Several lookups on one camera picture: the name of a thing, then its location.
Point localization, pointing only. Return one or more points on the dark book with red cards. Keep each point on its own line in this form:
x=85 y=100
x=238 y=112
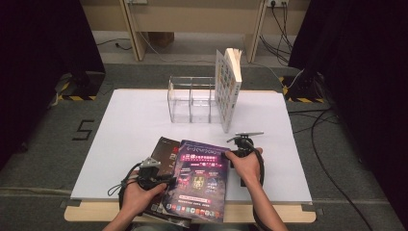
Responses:
x=165 y=154

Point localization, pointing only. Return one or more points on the purple magazine with neon print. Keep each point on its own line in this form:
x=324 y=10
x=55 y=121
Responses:
x=195 y=179

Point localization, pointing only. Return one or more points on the light wooden table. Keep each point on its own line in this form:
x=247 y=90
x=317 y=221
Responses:
x=304 y=217

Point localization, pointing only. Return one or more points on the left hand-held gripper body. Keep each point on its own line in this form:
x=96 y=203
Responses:
x=149 y=174

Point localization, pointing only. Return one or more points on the beige wooden desk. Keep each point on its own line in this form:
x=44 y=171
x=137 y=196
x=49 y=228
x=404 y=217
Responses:
x=192 y=17

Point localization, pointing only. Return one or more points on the clear acrylic book rack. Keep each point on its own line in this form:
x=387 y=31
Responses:
x=192 y=106

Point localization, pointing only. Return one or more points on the person's left hand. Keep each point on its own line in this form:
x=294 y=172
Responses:
x=136 y=200

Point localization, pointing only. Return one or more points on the person's right hand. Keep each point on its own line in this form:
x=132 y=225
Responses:
x=248 y=168

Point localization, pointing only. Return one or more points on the black curtain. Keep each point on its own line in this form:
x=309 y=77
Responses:
x=369 y=64
x=38 y=64

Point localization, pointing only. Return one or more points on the black stand base hazard tape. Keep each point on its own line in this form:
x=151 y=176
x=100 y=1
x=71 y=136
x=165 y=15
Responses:
x=89 y=86
x=304 y=89

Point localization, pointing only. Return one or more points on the white wall socket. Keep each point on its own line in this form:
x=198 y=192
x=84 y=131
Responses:
x=277 y=3

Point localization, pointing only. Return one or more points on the white book with picture grid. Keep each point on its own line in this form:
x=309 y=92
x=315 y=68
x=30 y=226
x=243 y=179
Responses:
x=227 y=96

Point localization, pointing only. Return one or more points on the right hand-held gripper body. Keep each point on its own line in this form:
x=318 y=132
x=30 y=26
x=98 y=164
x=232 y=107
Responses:
x=245 y=146

